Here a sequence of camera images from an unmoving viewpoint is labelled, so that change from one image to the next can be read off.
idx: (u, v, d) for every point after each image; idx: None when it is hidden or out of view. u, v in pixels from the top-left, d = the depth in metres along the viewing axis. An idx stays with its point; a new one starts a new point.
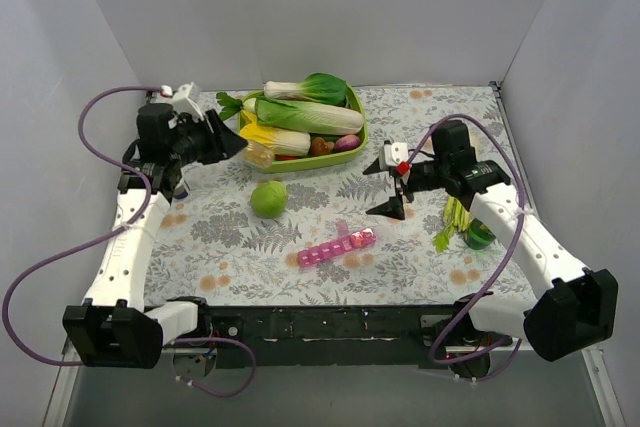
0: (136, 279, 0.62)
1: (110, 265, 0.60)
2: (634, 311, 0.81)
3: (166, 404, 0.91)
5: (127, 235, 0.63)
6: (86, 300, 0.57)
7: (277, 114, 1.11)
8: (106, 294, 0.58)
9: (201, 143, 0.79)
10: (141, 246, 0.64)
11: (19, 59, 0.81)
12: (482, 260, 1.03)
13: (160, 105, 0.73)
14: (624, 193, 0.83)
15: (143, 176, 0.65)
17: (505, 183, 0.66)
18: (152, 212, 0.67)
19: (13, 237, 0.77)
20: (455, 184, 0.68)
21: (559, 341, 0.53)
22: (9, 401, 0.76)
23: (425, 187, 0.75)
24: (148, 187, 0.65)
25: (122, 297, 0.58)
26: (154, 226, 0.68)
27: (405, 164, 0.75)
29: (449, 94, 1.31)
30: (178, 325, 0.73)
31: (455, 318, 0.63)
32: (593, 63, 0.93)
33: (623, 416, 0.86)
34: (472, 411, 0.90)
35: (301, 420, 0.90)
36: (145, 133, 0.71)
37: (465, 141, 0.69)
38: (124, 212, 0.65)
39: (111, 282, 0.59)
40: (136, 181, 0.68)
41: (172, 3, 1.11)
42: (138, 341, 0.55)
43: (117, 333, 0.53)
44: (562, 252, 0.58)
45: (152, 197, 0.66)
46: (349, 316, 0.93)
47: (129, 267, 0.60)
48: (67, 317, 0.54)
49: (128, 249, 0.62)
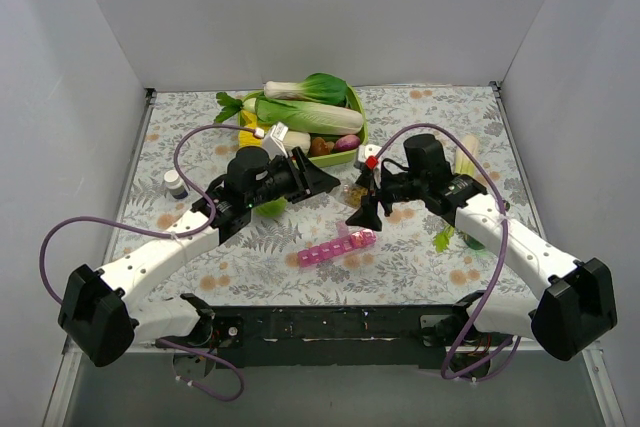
0: (146, 283, 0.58)
1: (137, 257, 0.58)
2: (633, 311, 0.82)
3: (167, 404, 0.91)
5: (167, 242, 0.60)
6: (97, 270, 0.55)
7: (277, 115, 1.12)
8: (113, 277, 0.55)
9: (282, 184, 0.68)
10: (171, 260, 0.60)
11: (19, 59, 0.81)
12: (482, 259, 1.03)
13: (261, 151, 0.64)
14: (624, 193, 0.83)
15: (213, 211, 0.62)
17: (481, 194, 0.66)
18: (201, 241, 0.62)
19: (15, 237, 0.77)
20: (436, 203, 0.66)
21: (566, 336, 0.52)
22: (9, 401, 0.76)
23: (400, 196, 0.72)
24: (210, 217, 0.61)
25: (121, 288, 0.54)
26: (196, 252, 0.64)
27: (373, 157, 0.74)
29: (448, 94, 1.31)
30: (169, 326, 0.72)
31: (459, 333, 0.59)
32: (593, 63, 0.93)
33: (623, 416, 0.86)
34: (472, 411, 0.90)
35: (300, 419, 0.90)
36: (231, 176, 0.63)
37: (441, 158, 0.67)
38: (180, 225, 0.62)
39: (126, 270, 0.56)
40: (207, 211, 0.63)
41: (172, 3, 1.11)
42: (110, 335, 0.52)
43: (99, 316, 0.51)
44: (551, 249, 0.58)
45: (209, 228, 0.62)
46: (349, 316, 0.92)
47: (147, 269, 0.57)
48: (75, 271, 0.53)
49: (159, 254, 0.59)
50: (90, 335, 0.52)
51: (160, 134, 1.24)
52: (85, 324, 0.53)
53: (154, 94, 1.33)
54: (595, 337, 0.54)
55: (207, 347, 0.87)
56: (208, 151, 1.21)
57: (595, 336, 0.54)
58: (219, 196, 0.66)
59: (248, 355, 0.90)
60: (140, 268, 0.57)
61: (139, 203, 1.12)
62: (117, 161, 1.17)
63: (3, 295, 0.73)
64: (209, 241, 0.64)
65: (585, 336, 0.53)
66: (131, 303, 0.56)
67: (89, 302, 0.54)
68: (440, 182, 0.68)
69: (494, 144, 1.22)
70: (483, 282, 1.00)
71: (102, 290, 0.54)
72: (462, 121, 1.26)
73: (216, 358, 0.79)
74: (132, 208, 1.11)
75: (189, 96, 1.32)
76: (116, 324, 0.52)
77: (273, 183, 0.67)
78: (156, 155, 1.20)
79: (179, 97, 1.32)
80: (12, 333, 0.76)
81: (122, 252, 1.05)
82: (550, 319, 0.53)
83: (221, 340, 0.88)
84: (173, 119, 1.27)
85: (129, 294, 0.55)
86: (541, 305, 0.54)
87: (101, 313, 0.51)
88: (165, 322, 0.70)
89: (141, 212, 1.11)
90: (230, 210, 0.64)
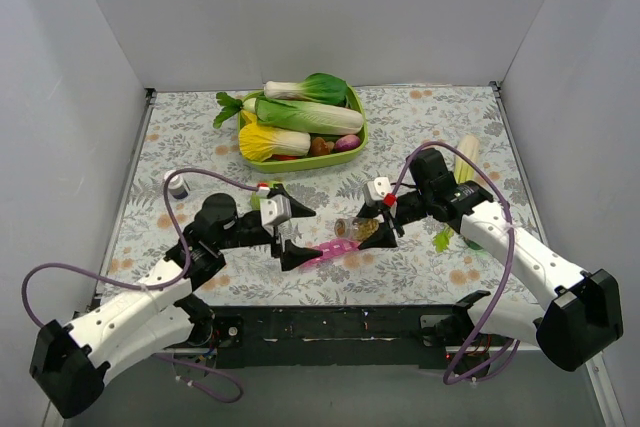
0: (117, 336, 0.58)
1: (106, 312, 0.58)
2: (632, 312, 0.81)
3: (168, 404, 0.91)
5: (138, 295, 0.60)
6: (66, 325, 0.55)
7: (278, 114, 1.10)
8: (82, 332, 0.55)
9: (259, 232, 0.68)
10: (143, 312, 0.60)
11: (19, 60, 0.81)
12: (482, 259, 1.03)
13: (227, 202, 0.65)
14: (625, 194, 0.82)
15: (188, 262, 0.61)
17: (487, 201, 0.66)
18: (173, 291, 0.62)
19: (14, 237, 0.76)
20: (442, 210, 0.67)
21: (574, 347, 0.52)
22: (11, 401, 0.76)
23: (414, 217, 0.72)
24: (184, 269, 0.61)
25: (89, 344, 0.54)
26: (167, 302, 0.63)
27: (391, 194, 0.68)
29: (449, 94, 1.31)
30: (155, 345, 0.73)
31: (464, 342, 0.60)
32: (593, 64, 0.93)
33: (624, 417, 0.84)
34: (471, 411, 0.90)
35: (301, 419, 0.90)
36: (198, 225, 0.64)
37: (443, 167, 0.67)
38: (151, 277, 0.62)
39: (95, 325, 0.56)
40: (181, 260, 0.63)
41: (172, 2, 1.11)
42: (76, 391, 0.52)
43: (65, 372, 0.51)
44: (558, 259, 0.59)
45: (181, 280, 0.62)
46: (349, 317, 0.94)
47: (116, 323, 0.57)
48: (44, 327, 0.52)
49: (129, 308, 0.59)
50: (56, 391, 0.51)
51: (160, 134, 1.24)
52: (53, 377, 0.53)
53: (154, 94, 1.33)
54: (603, 347, 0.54)
55: (208, 347, 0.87)
56: (208, 151, 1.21)
57: (603, 346, 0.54)
58: (192, 242, 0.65)
59: (248, 357, 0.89)
60: (109, 322, 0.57)
61: (139, 203, 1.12)
62: (117, 162, 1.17)
63: (3, 296, 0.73)
64: (182, 290, 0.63)
65: (593, 347, 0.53)
66: (101, 357, 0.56)
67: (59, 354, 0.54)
68: (445, 190, 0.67)
69: (494, 144, 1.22)
70: (483, 282, 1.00)
71: (70, 346, 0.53)
72: (462, 121, 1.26)
73: (214, 371, 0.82)
74: (132, 208, 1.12)
75: (189, 96, 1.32)
76: (82, 382, 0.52)
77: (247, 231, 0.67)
78: (156, 155, 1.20)
79: (179, 97, 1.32)
80: (13, 334, 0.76)
81: (121, 252, 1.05)
82: (557, 331, 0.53)
83: (221, 340, 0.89)
84: (173, 119, 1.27)
85: (95, 350, 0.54)
86: (547, 318, 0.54)
87: (68, 369, 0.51)
88: (148, 348, 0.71)
89: (141, 212, 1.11)
90: (203, 256, 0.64)
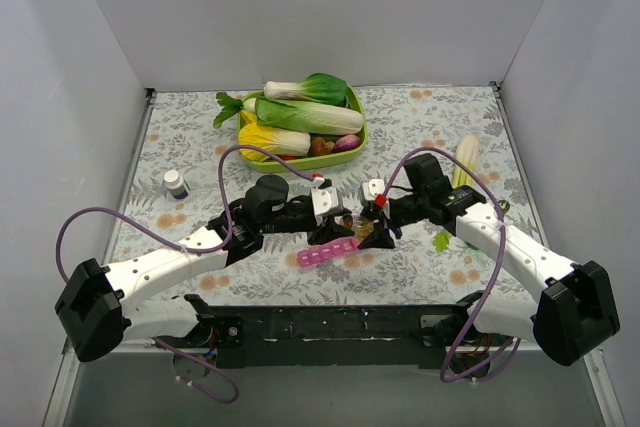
0: (148, 289, 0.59)
1: (145, 263, 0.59)
2: (632, 311, 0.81)
3: (167, 404, 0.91)
5: (176, 254, 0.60)
6: (104, 267, 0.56)
7: (278, 114, 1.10)
8: (117, 277, 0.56)
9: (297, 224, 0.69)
10: (177, 273, 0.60)
11: (20, 61, 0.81)
12: (482, 259, 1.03)
13: (281, 183, 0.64)
14: (624, 194, 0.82)
15: (229, 234, 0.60)
17: (481, 202, 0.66)
18: (209, 260, 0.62)
19: (13, 238, 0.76)
20: (436, 213, 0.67)
21: (570, 340, 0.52)
22: (13, 401, 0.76)
23: (409, 219, 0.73)
24: (225, 240, 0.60)
25: (122, 289, 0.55)
26: (200, 270, 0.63)
27: (381, 195, 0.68)
29: (449, 94, 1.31)
30: (165, 327, 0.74)
31: (454, 341, 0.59)
32: (593, 65, 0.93)
33: (623, 416, 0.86)
34: (472, 411, 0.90)
35: (300, 419, 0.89)
36: (247, 202, 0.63)
37: (438, 172, 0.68)
38: (192, 240, 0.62)
39: (131, 273, 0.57)
40: (223, 233, 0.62)
41: (172, 2, 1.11)
42: (100, 334, 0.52)
43: (96, 312, 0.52)
44: (549, 253, 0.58)
45: (220, 251, 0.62)
46: (349, 316, 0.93)
47: (151, 276, 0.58)
48: (83, 264, 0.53)
49: (166, 264, 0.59)
50: (80, 328, 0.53)
51: (160, 134, 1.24)
52: (77, 317, 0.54)
53: (154, 94, 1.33)
54: (599, 342, 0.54)
55: (208, 346, 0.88)
56: (208, 151, 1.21)
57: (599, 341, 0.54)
58: (235, 218, 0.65)
59: (248, 356, 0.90)
60: (145, 274, 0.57)
61: (139, 203, 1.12)
62: (118, 162, 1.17)
63: (5, 297, 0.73)
64: (216, 261, 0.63)
65: (588, 342, 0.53)
66: (129, 306, 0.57)
67: (90, 296, 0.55)
68: (441, 195, 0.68)
69: (494, 144, 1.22)
70: (483, 282, 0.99)
71: (105, 288, 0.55)
72: (462, 121, 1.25)
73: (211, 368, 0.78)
74: (132, 208, 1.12)
75: (189, 96, 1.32)
76: (109, 326, 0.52)
77: (291, 218, 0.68)
78: (156, 155, 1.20)
79: (179, 97, 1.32)
80: (14, 334, 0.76)
81: (121, 251, 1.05)
82: (551, 325, 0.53)
83: (221, 340, 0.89)
84: (173, 119, 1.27)
85: (126, 298, 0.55)
86: (540, 310, 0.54)
87: (97, 311, 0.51)
88: (159, 326, 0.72)
89: (141, 212, 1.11)
90: (245, 232, 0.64)
